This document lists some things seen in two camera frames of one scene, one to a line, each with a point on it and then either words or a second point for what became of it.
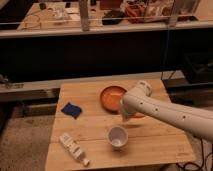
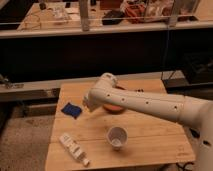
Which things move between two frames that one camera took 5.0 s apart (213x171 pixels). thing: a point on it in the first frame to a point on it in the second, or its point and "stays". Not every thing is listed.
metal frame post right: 173,20 stays
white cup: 117,136 stays
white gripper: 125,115 to 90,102
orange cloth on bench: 135,13 stays
